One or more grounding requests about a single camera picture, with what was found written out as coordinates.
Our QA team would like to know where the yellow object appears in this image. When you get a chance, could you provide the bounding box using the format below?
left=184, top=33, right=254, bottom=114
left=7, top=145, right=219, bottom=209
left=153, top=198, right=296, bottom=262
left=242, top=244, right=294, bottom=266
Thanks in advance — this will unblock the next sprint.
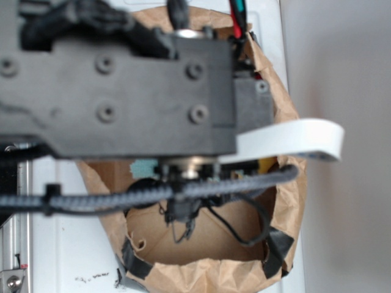
left=257, top=157, right=279, bottom=174

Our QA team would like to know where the aluminium frame rail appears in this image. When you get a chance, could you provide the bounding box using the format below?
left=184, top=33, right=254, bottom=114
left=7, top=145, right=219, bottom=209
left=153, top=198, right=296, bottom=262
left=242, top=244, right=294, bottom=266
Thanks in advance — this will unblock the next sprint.
left=1, top=162, right=32, bottom=292

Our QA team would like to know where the black foam microphone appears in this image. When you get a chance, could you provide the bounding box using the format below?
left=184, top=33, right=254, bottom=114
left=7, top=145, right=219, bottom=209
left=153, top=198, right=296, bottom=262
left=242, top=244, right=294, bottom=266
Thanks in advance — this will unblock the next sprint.
left=126, top=178, right=164, bottom=209

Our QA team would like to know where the white flat ribbon cable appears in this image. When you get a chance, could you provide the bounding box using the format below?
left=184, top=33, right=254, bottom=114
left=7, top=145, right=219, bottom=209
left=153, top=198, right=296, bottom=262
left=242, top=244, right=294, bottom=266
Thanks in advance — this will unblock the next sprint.
left=219, top=118, right=345, bottom=164

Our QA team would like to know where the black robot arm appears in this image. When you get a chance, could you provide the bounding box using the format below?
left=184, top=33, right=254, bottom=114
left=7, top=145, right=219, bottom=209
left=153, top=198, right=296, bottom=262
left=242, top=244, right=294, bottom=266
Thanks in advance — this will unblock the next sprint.
left=1, top=1, right=274, bottom=164

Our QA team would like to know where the brown paper bag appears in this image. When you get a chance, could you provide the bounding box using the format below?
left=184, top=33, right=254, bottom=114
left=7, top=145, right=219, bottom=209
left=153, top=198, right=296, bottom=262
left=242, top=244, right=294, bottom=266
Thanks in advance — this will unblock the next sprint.
left=76, top=7, right=308, bottom=293

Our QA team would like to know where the light blue cloth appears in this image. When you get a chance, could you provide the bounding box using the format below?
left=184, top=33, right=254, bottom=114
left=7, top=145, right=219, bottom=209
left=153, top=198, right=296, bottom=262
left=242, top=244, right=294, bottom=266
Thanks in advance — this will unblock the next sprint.
left=130, top=159, right=158, bottom=179

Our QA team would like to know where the grey braided cable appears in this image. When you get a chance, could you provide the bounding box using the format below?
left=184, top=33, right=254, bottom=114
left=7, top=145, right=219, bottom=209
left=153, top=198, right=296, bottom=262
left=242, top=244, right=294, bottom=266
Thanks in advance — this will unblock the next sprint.
left=0, top=164, right=299, bottom=216

